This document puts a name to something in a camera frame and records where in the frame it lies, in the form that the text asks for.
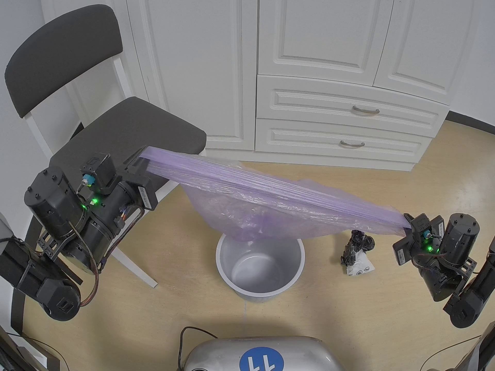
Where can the purple plastic bag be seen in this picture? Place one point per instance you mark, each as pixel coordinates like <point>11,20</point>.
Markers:
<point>247,195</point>

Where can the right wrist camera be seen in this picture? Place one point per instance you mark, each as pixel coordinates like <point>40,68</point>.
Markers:
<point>419,223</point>

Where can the white trash bin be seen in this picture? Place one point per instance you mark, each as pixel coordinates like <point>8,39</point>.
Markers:
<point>260,273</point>

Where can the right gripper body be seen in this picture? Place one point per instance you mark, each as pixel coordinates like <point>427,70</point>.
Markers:
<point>402,251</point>

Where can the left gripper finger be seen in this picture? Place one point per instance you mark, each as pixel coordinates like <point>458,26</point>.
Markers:
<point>137,164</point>

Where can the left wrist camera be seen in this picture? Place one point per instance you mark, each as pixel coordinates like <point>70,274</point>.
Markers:
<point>98,164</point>

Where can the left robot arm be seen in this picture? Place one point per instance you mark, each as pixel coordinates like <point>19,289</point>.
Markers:
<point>50,203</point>

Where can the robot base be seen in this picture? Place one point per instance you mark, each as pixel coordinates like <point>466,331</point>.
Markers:
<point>228,356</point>

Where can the crumpled black plastic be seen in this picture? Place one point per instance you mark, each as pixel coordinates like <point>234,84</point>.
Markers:
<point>352,251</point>

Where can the white chair dark grey seat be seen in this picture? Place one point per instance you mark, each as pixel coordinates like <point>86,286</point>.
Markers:
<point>58,52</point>

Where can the white wardrobe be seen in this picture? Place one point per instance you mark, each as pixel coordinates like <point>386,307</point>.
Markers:
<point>317,102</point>

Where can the white printed wrapper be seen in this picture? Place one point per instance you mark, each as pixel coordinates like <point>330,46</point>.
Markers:
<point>362,268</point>

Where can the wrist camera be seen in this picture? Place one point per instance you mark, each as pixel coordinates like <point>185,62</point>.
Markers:
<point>98,164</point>
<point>419,223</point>

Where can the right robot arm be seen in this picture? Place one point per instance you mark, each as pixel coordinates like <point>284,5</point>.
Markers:
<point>462,238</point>

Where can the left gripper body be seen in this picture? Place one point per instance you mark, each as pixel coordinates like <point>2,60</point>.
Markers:
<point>127,197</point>

